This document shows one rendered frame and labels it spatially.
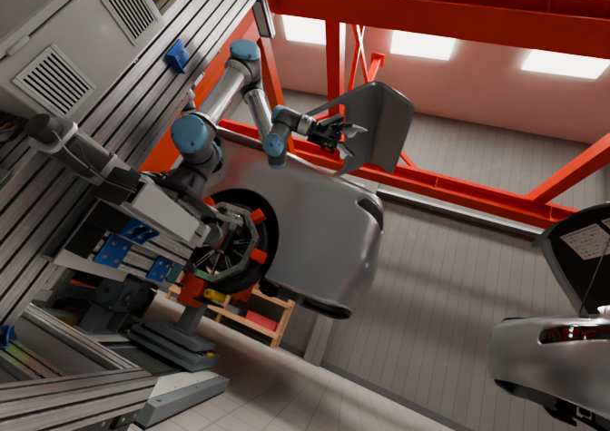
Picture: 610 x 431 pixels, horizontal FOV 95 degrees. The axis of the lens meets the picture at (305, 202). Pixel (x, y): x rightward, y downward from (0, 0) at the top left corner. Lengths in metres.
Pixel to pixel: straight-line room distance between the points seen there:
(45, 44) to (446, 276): 6.25
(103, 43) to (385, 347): 5.76
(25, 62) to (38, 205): 0.36
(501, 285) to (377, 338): 2.60
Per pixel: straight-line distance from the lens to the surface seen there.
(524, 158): 8.26
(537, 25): 2.85
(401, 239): 6.40
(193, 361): 2.00
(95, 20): 1.00
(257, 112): 1.25
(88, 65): 0.98
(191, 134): 1.02
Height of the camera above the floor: 0.58
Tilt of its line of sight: 22 degrees up
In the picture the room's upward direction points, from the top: 24 degrees clockwise
